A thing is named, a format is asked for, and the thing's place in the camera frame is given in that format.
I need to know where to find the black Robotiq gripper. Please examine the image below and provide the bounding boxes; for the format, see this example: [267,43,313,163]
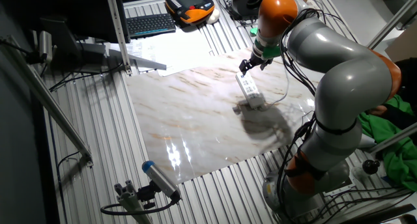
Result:
[239,52,274,76]

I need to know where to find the white four-switch power strip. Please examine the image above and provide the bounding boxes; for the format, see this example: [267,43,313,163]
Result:
[235,71,266,109]

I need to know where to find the person's right forearm dark sleeve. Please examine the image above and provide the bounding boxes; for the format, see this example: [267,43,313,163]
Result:
[394,57,417,105]

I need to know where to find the person's left forearm dark sleeve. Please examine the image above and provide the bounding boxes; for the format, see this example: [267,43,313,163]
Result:
[383,104,417,131]

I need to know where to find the person's left hand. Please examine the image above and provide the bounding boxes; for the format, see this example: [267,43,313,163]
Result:
[367,105,390,117]

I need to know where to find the black round spool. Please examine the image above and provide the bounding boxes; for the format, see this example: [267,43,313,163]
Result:
[227,0,276,21]

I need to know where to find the white printed paper sheets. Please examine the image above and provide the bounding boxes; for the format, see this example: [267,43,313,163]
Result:
[125,28,223,77]

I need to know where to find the marble pattern table sheet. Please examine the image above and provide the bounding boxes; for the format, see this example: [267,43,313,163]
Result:
[125,48,326,185]

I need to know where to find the orange black teach pendant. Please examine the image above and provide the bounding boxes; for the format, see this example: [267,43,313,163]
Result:
[164,0,216,25]

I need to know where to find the grey flat metal bar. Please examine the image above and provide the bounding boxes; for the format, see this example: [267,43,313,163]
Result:
[108,49,168,72]

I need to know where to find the black computer keyboard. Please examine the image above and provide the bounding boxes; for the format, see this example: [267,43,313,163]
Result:
[125,12,177,40]

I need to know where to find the white folded cloth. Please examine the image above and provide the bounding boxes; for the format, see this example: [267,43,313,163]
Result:
[358,133,379,150]

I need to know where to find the brown cardboard sheet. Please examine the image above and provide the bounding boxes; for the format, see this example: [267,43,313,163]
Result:
[384,27,417,63]

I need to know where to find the black round knob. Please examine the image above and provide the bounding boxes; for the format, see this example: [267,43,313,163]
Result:
[362,159,381,176]

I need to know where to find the short slanted aluminium beam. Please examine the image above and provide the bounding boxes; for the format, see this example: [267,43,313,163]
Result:
[369,122,417,154]

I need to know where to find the green cloth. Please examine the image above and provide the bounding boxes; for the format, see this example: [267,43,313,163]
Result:
[358,94,417,191]

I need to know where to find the black monitor stand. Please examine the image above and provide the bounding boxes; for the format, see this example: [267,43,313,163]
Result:
[40,17,109,74]

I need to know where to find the black computer monitor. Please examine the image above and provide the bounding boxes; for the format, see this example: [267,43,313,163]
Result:
[0,0,131,44]

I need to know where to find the long diagonal aluminium beam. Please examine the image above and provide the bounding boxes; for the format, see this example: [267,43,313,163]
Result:
[0,35,94,168]

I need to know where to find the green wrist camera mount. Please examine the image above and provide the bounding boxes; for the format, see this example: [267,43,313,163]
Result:
[250,27,282,60]

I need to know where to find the white power strip cable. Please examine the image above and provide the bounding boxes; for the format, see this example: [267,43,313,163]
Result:
[262,66,291,109]

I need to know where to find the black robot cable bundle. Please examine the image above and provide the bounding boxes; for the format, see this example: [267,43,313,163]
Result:
[275,8,330,223]

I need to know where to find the slanted aluminium frame beam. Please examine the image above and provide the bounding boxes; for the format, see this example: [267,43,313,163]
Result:
[367,0,417,49]

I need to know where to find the upright aluminium frame beam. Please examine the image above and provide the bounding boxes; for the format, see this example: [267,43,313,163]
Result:
[104,0,133,76]

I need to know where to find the silver camera with blue end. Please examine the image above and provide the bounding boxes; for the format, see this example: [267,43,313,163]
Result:
[141,160,182,202]

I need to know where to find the black camera clamp mount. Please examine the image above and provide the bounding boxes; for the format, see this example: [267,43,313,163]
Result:
[136,180,161,210]

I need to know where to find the black floor cables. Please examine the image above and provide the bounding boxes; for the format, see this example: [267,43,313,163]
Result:
[311,184,417,224]

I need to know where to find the thin black desk cables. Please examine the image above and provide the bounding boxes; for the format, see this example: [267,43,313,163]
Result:
[48,61,125,92]

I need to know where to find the short aluminium profile post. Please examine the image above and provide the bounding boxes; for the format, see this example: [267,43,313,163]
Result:
[113,180,152,224]

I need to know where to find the black camera cable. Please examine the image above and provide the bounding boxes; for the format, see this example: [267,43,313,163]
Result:
[100,197,180,216]

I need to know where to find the small silver camera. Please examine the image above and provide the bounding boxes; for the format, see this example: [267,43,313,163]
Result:
[38,30,54,64]

